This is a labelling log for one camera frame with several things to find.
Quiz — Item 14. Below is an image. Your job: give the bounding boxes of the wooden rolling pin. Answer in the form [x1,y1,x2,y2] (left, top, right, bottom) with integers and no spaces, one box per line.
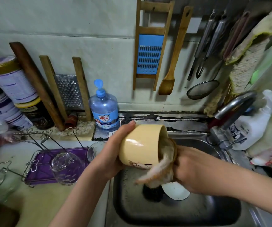
[9,42,66,131]

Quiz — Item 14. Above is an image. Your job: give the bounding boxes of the person's left forearm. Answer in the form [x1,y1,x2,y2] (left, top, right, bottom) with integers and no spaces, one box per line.
[48,170,118,227]

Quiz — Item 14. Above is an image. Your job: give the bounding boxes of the metal faucet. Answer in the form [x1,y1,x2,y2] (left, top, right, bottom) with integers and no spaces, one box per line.
[207,90,257,149]

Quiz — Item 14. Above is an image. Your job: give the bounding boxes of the white plate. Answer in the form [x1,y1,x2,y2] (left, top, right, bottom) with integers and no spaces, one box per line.
[161,181,191,201]

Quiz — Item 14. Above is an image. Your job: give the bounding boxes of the wooden framed metal grater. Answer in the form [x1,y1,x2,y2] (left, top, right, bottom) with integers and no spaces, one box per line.
[39,55,93,123]

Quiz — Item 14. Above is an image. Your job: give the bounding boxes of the person's left hand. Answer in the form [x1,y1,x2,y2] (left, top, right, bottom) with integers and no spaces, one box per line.
[93,120,137,180]

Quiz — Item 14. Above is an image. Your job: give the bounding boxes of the person's right hand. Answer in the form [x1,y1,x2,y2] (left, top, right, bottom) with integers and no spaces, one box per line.
[173,145,213,194]

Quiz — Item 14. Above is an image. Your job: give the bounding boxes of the yellow mug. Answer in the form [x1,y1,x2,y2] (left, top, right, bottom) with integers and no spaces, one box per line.
[118,123,170,169]

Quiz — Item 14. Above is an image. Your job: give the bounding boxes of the black wire scourer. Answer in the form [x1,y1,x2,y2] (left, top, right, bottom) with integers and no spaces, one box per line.
[143,184,165,202]

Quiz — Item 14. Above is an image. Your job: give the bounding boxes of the white spray bottle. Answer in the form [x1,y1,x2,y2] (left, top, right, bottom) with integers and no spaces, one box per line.
[228,89,272,151]

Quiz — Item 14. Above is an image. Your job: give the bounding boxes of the metal peeler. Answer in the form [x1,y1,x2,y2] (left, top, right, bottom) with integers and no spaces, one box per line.
[195,12,229,79]
[187,12,217,82]

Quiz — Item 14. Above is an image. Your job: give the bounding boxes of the metal wire cup rack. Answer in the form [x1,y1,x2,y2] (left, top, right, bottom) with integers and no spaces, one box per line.
[0,127,93,188]

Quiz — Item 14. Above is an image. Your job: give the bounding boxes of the wooden spatula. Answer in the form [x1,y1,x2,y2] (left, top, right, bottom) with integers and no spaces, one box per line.
[158,5,194,96]

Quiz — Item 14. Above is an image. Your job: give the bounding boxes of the beige dish cloth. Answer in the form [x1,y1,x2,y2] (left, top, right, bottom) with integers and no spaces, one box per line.
[135,135,179,189]

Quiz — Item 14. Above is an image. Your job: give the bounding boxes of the purple plastic tray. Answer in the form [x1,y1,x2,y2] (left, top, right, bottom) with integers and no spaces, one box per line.
[24,147,92,186]

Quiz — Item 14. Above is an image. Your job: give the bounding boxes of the wooden slicer with blue blade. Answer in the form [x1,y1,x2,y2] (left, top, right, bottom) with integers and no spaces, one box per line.
[133,0,176,91]

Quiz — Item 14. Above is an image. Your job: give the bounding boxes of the mesh strainer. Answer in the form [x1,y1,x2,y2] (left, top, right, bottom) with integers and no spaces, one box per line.
[186,61,224,100]

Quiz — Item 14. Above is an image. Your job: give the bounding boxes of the small blue water bottle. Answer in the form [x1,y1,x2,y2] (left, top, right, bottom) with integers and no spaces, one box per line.
[90,79,121,131]

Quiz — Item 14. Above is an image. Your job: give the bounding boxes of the pink and white plastic bag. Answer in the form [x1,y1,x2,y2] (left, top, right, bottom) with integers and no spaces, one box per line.
[250,146,272,167]

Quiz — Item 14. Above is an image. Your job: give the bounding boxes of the stack of labelled tin cans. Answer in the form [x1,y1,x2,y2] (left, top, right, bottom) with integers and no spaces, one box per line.
[0,55,54,131]

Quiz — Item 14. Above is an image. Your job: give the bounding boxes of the person's right forearm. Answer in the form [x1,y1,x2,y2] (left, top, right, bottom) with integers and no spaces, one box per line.
[200,154,272,220]

